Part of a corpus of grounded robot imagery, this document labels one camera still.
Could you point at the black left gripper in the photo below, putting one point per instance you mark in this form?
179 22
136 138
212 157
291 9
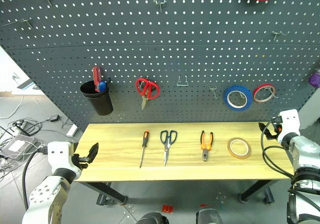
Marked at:
81 161

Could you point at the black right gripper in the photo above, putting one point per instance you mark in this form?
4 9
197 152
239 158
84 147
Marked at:
277 130

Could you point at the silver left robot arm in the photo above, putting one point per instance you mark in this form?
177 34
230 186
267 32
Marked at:
47 196

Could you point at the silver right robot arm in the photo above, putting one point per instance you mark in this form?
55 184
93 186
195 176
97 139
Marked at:
306 153

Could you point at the dark grey metal pegboard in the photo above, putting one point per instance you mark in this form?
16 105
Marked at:
175 46

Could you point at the white power strip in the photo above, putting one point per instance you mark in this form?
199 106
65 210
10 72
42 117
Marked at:
71 130

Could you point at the thin red tape roll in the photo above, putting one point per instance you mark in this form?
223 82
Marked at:
257 98

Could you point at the metal hook inside red tape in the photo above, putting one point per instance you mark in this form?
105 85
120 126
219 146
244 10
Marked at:
271 92

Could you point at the black table leg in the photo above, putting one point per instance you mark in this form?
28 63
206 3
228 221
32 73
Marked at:
255 190
110 191

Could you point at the tan tape roll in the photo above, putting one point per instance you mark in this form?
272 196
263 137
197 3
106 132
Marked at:
231 151

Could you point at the blue tape roll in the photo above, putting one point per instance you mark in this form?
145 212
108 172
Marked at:
228 100

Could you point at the black plastic cup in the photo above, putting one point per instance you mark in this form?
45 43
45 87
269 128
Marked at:
101 103

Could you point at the black power adapter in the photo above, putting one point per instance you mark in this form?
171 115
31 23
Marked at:
54 118

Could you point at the orange black screwdriver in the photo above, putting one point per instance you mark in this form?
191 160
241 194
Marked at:
145 137

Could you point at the short metal pegboard hook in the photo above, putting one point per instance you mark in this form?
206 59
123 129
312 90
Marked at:
277 34
213 91
160 4

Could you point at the purple object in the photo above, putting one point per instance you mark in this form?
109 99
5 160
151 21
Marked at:
315 80

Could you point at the white flat floor box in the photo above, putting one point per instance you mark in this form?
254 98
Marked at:
17 146

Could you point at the dark rounded shape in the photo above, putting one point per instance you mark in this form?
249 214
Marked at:
152 219
208 216

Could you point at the small red floor block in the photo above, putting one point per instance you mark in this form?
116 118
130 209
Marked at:
167 209

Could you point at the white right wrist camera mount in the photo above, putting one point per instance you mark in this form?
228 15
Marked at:
290 121

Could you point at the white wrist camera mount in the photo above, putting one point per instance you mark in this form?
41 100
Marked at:
58 153
290 121

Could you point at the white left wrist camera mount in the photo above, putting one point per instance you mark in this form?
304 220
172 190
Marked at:
58 153

